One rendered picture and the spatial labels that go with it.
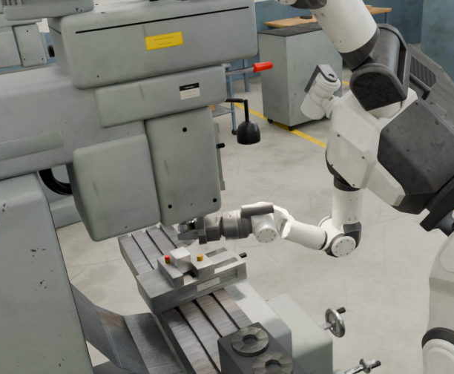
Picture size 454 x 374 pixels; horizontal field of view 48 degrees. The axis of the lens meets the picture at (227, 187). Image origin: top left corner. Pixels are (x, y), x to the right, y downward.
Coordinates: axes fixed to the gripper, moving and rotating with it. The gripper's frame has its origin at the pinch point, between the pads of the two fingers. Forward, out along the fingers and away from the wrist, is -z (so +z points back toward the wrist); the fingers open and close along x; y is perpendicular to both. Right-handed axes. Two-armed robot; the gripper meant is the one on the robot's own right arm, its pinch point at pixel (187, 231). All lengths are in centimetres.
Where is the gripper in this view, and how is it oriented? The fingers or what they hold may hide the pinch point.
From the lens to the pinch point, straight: 154.6
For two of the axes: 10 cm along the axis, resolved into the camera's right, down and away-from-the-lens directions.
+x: 0.7, 4.1, -9.1
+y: 1.0, 9.0, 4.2
